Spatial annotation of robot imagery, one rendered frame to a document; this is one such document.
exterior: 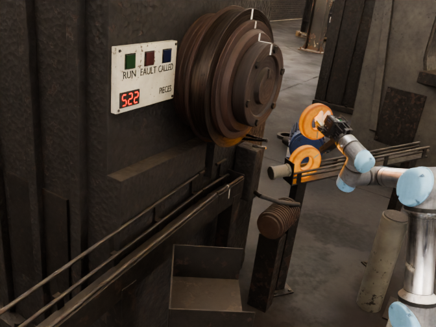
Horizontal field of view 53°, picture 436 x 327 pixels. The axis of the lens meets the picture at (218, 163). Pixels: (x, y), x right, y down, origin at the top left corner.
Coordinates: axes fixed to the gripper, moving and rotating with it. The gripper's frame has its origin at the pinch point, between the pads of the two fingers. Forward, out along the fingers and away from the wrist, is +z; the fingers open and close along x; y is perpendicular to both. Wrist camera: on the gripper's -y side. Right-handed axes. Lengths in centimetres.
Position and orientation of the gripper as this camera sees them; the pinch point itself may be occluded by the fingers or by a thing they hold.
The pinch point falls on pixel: (316, 117)
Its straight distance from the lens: 193.9
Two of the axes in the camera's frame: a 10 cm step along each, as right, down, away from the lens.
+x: -9.1, 0.6, -4.0
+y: 2.1, -7.7, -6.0
